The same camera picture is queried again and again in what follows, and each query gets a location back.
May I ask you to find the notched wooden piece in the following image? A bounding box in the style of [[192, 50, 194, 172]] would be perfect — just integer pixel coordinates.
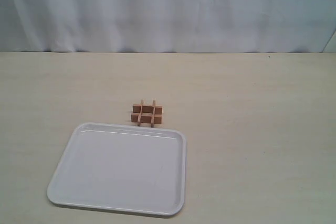
[[131, 113, 162, 125], [133, 104, 163, 114], [137, 100, 144, 126], [151, 100, 156, 127]]

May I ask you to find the white plastic tray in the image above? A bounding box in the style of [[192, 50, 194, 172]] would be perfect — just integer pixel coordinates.
[[47, 123, 186, 217]]

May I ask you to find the white backdrop curtain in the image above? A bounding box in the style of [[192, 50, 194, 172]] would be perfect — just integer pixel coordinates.
[[1, 0, 335, 52]]

